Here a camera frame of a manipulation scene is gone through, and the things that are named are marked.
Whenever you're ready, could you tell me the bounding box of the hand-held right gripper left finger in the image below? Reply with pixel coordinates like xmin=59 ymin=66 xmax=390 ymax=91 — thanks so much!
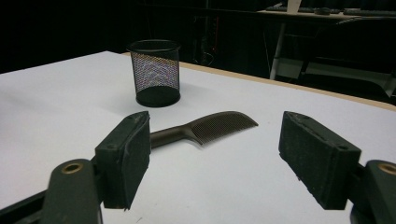
xmin=94 ymin=110 xmax=152 ymax=210

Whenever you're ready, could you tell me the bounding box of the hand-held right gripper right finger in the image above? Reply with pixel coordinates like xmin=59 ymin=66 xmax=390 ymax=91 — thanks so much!
xmin=277 ymin=110 xmax=362 ymax=211

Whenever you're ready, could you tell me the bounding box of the black mesh pen holder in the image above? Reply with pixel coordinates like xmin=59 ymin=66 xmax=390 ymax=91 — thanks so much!
xmin=126 ymin=39 xmax=182 ymax=108

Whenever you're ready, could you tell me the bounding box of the dark brown comb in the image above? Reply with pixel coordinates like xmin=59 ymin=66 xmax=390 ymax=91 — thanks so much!
xmin=149 ymin=110 xmax=260 ymax=149

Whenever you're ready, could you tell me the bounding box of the white table cover sheet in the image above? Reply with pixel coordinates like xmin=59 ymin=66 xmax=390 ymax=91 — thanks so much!
xmin=0 ymin=50 xmax=396 ymax=224

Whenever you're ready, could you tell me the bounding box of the white paper object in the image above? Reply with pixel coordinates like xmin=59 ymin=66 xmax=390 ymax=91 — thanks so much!
xmin=286 ymin=0 xmax=303 ymax=15

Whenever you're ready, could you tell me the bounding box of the black keyboard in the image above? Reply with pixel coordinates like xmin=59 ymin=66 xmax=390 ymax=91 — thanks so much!
xmin=342 ymin=8 xmax=396 ymax=18

